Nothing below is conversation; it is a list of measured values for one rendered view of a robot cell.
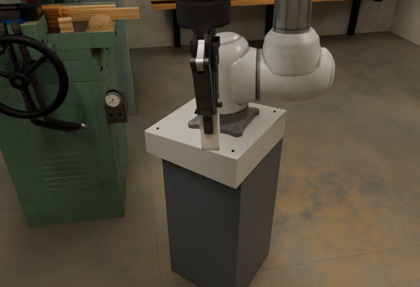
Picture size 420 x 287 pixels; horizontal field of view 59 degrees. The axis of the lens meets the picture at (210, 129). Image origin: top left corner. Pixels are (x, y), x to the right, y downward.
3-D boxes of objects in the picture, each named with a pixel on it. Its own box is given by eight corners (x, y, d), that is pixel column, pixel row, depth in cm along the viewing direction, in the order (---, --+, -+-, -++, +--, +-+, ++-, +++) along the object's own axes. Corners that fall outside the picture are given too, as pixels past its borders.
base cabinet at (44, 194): (26, 227, 172) (-25, 89, 135) (52, 156, 221) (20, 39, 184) (124, 217, 178) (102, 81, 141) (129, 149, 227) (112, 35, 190)
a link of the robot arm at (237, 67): (202, 92, 125) (197, 27, 114) (256, 92, 122) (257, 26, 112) (194, 115, 111) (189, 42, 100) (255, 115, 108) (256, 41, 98)
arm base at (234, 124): (264, 107, 126) (264, 91, 123) (240, 137, 109) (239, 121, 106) (215, 99, 133) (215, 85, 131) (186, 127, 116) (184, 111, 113)
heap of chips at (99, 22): (85, 31, 131) (84, 20, 129) (90, 20, 143) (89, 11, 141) (111, 30, 133) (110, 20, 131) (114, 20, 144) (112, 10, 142)
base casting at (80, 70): (-23, 88, 135) (-32, 65, 131) (20, 39, 184) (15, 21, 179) (102, 80, 141) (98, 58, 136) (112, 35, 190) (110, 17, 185)
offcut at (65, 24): (73, 28, 135) (70, 16, 133) (74, 31, 131) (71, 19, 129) (60, 29, 134) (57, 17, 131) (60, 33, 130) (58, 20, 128)
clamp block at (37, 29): (-5, 54, 121) (-13, 26, 116) (8, 40, 132) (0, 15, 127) (43, 51, 123) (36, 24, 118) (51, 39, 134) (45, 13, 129)
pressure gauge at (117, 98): (105, 112, 141) (102, 92, 137) (107, 107, 144) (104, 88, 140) (122, 110, 142) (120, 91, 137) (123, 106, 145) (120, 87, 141)
